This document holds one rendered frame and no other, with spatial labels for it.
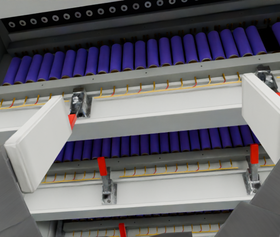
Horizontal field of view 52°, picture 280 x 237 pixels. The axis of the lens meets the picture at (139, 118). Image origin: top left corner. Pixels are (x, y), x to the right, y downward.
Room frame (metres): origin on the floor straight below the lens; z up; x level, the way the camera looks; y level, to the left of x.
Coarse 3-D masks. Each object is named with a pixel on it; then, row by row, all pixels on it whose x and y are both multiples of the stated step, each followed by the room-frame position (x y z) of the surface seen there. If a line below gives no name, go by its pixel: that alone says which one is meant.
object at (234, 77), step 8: (272, 72) 0.36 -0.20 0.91; (192, 80) 0.38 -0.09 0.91; (200, 80) 0.37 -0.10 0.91; (208, 80) 0.37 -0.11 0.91; (216, 80) 0.37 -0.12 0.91; (232, 80) 0.37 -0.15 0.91; (120, 88) 0.39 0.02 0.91; (128, 88) 0.39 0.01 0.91; (136, 88) 0.38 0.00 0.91; (144, 88) 0.38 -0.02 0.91; (152, 88) 0.38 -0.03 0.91; (160, 88) 0.38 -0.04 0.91; (48, 96) 0.41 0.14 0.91; (64, 96) 0.40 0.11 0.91; (88, 96) 0.40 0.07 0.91; (8, 104) 0.41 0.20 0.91; (16, 104) 0.41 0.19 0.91
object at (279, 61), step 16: (192, 64) 0.38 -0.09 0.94; (208, 64) 0.38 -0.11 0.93; (224, 64) 0.37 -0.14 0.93; (240, 64) 0.36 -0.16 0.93; (256, 64) 0.36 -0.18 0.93; (272, 64) 0.36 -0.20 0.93; (48, 80) 0.42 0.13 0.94; (64, 80) 0.41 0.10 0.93; (80, 80) 0.40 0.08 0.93; (96, 80) 0.40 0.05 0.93; (112, 80) 0.39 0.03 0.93; (128, 80) 0.39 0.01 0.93; (144, 80) 0.38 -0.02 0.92; (160, 80) 0.38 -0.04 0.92; (176, 80) 0.38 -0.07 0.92; (224, 80) 0.36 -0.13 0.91; (0, 96) 0.42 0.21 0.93; (16, 96) 0.41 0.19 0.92; (32, 96) 0.41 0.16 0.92; (112, 96) 0.38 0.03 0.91
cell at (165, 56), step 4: (160, 40) 0.46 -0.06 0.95; (164, 40) 0.46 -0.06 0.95; (168, 40) 0.46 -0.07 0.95; (160, 44) 0.45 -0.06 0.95; (164, 44) 0.45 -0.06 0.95; (168, 44) 0.45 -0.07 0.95; (160, 48) 0.44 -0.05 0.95; (164, 48) 0.44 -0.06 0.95; (168, 48) 0.44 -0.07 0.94; (160, 52) 0.44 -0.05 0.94; (164, 52) 0.43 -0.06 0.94; (168, 52) 0.43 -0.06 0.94; (160, 56) 0.43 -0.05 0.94; (164, 56) 0.42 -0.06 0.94; (168, 56) 0.42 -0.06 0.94; (160, 60) 0.42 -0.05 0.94; (164, 60) 0.41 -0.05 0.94; (168, 60) 0.41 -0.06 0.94; (160, 64) 0.41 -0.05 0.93
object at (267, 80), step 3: (264, 78) 0.33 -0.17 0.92; (267, 78) 0.32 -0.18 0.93; (270, 78) 0.32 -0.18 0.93; (264, 81) 0.33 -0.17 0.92; (267, 81) 0.33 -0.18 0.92; (270, 81) 0.33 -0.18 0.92; (267, 84) 0.32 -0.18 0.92; (270, 84) 0.32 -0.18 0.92; (270, 87) 0.31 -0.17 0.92; (273, 87) 0.31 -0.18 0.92; (273, 90) 0.30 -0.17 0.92; (276, 90) 0.30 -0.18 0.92; (276, 93) 0.29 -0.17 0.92; (279, 93) 0.29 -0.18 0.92
